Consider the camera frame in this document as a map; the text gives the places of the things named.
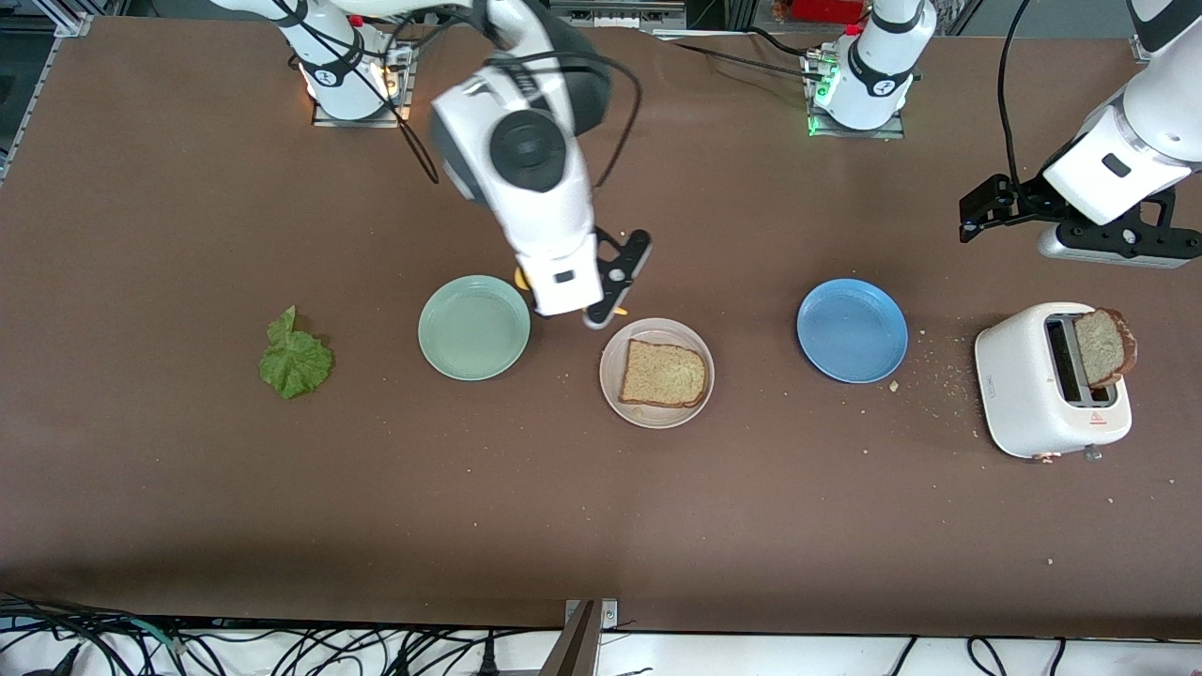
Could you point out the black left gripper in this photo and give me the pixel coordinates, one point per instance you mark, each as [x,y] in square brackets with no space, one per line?
[1028,198]

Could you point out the brown bread slice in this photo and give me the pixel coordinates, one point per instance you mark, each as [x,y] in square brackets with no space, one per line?
[1103,347]
[662,374]

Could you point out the yellow squeeze bottle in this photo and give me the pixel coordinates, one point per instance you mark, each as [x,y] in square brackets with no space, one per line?
[520,279]

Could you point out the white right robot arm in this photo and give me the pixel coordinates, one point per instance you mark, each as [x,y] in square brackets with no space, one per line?
[545,216]

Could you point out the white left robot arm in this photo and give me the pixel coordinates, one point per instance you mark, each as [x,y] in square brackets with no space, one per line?
[878,66]

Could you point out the blue plate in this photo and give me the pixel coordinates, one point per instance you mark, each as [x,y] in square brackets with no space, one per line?
[853,330]

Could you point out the beige plate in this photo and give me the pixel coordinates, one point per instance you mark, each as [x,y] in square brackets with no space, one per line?
[657,418]

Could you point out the light green plate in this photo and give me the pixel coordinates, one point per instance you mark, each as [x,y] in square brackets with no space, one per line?
[474,329]

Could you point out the white toaster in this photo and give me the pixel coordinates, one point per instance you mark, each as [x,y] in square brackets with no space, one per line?
[1024,394]

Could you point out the red box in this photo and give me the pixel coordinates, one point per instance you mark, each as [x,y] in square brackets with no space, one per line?
[826,9]

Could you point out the black power plug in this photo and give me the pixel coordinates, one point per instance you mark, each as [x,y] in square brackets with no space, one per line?
[488,662]

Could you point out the green lettuce leaf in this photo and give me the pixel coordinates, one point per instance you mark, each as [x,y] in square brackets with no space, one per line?
[296,361]

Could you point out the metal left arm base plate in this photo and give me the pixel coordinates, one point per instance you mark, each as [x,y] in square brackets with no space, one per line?
[892,133]

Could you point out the grey metal frame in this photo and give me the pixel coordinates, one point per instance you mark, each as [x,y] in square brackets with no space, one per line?
[610,14]

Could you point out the metal table edge bracket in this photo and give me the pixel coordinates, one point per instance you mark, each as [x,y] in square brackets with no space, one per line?
[590,620]

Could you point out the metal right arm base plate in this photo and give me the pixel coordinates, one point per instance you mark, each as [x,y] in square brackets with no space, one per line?
[338,122]

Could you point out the metal table corner bracket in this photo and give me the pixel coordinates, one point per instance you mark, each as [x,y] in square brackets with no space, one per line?
[75,25]

